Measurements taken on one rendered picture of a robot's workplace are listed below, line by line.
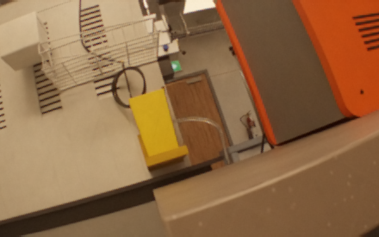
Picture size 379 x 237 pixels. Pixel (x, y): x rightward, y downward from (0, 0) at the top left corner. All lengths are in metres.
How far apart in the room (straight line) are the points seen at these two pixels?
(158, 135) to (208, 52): 4.65
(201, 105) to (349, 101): 4.66
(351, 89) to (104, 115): 0.66
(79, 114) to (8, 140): 0.25
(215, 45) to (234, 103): 1.02
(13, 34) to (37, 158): 0.36
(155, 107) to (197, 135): 4.23
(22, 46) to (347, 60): 0.75
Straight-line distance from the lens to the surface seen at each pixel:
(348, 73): 0.52
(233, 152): 3.79
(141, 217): 0.89
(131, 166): 0.90
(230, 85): 5.26
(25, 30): 0.90
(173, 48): 1.14
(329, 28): 0.53
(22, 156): 0.98
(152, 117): 0.78
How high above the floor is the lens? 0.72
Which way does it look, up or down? 8 degrees up
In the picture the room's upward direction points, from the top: 18 degrees counter-clockwise
